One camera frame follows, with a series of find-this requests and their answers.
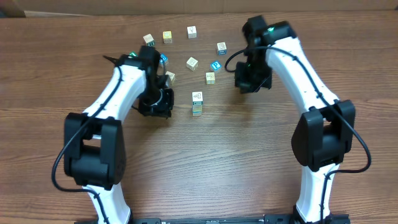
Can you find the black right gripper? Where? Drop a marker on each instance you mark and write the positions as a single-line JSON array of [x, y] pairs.
[[244, 81]]

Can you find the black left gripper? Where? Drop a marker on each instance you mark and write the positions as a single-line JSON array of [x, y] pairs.
[[162, 108]]

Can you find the blue P letter block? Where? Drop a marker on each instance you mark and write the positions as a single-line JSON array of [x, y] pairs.
[[216, 66]]

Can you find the blue X letter block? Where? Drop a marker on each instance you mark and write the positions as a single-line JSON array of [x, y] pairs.
[[197, 108]]

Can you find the blue H letter block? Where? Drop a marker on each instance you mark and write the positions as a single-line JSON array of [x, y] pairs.
[[196, 113]]

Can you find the wooden block green side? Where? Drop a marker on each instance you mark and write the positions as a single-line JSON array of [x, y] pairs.
[[197, 98]]

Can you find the yellow side pineapple block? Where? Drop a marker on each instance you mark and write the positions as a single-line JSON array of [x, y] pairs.
[[210, 78]]

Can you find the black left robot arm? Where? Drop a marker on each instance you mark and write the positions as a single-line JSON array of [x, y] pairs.
[[94, 152]]

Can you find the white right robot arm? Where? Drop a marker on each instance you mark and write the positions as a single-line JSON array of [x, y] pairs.
[[322, 136]]

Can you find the wooden O block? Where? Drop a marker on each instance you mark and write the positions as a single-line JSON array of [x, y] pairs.
[[171, 78]]

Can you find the blue side wooden block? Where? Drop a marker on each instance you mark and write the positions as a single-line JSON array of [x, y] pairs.
[[221, 48]]

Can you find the blue F letter block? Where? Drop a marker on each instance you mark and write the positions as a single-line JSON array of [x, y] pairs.
[[163, 60]]

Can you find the wooden block engraved picture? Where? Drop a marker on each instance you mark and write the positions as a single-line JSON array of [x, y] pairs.
[[192, 63]]

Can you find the green E letter block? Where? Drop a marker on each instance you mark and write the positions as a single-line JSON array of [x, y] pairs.
[[133, 54]]

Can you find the dark green R block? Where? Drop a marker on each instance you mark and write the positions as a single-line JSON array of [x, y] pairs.
[[149, 40]]

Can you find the yellow top wooden block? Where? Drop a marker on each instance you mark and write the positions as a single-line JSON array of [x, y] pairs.
[[167, 37]]

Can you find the plain wooden block far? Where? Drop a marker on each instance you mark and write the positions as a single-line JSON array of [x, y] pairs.
[[192, 32]]

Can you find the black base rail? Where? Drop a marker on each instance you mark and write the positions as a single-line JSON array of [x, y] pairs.
[[266, 219]]

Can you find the cardboard back wall panel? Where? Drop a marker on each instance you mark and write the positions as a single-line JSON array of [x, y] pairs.
[[22, 8]]

